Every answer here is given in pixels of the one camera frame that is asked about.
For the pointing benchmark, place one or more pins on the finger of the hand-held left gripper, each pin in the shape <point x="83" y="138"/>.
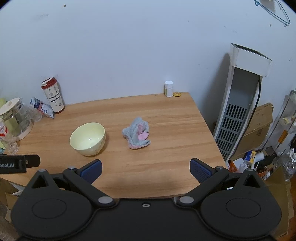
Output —
<point x="32" y="161"/>

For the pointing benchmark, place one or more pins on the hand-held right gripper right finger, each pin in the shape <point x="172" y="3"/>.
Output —
<point x="199" y="171"/>

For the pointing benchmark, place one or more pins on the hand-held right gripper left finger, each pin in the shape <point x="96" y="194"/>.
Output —
<point x="93" y="171"/>

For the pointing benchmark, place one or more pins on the pale yellow bowl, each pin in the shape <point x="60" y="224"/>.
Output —
<point x="87" y="141"/>

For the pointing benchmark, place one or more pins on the grey pink cleaning cloth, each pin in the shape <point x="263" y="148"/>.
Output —
<point x="136" y="134"/>

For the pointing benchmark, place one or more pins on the clear plastic bottle red label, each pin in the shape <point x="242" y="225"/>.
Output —
<point x="8" y="141"/>

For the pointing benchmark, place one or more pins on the open cardboard box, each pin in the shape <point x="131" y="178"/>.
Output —
<point x="11" y="197"/>

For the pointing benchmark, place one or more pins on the white orange small box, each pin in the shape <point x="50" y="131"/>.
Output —
<point x="235" y="165"/>

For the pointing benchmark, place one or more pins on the glass kettle with white lid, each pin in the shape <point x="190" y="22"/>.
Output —
<point x="16" y="118"/>

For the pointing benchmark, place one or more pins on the small clear glass cup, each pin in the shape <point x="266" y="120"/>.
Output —
<point x="35" y="114"/>

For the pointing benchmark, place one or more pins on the blue yellow small box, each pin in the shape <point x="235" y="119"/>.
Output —
<point x="251" y="155"/>

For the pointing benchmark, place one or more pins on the crumpled snack packet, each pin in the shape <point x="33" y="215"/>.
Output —
<point x="42" y="107"/>

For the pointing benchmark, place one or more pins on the red white patterned tumbler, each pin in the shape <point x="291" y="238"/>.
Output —
<point x="54" y="96"/>

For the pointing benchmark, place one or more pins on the brown cardboard box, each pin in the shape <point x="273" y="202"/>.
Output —
<point x="261" y="122"/>

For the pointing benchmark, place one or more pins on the white tower appliance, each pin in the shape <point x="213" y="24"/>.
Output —
<point x="238" y="99"/>

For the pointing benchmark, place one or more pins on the flat cardboard sheet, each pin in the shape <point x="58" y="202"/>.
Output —
<point x="281" y="197"/>

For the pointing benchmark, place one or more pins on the white pill bottle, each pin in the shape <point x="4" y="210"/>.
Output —
<point x="168" y="89"/>

